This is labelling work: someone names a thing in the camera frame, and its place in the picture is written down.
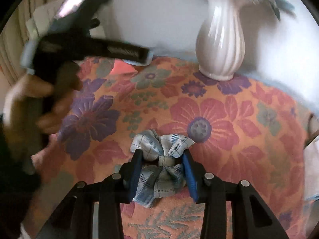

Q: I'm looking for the white tissue box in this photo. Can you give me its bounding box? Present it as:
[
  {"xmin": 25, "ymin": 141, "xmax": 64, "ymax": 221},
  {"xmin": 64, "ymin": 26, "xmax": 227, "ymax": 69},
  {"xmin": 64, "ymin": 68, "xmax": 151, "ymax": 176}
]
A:
[{"xmin": 303, "ymin": 114, "xmax": 319, "ymax": 201}]

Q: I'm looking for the row of books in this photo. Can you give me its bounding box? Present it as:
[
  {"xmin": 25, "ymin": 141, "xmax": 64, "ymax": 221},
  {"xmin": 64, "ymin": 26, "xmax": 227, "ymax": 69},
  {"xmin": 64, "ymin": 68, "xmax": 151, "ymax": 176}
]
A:
[{"xmin": 26, "ymin": 0, "xmax": 64, "ymax": 39}]

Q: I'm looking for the plaid fabric bow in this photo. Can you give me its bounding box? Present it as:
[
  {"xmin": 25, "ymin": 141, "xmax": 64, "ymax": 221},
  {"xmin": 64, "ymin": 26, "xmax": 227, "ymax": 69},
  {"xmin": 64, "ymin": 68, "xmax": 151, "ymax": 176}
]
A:
[{"xmin": 130, "ymin": 129, "xmax": 195, "ymax": 208}]

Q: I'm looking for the floral orange table cloth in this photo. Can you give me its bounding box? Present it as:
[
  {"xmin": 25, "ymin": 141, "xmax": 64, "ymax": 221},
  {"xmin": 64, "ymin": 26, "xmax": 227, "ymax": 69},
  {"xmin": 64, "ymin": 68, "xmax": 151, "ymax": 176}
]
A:
[{"xmin": 24, "ymin": 57, "xmax": 311, "ymax": 238}]

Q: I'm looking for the left hand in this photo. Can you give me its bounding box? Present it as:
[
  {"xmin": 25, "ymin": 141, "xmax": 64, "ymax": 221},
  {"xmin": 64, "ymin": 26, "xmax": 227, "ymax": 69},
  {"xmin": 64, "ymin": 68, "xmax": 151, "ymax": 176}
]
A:
[{"xmin": 3, "ymin": 63, "xmax": 82, "ymax": 137}]

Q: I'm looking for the coral pink pouch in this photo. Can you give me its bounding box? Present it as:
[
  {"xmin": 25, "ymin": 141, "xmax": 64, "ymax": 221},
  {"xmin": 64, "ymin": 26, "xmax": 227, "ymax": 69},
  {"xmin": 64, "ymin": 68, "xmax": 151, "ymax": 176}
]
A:
[{"xmin": 110, "ymin": 59, "xmax": 137, "ymax": 75}]

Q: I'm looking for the white ribbed ceramic vase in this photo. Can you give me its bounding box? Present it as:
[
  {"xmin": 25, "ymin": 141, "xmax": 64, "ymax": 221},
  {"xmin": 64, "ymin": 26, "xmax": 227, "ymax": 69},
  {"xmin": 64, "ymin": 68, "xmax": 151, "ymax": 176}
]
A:
[{"xmin": 196, "ymin": 0, "xmax": 249, "ymax": 81}]

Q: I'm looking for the light blue tape ring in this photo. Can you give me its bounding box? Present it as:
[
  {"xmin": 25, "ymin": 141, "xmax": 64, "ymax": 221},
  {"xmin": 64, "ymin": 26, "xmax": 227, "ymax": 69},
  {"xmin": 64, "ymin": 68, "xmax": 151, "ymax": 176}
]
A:
[{"xmin": 123, "ymin": 51, "xmax": 154, "ymax": 67}]

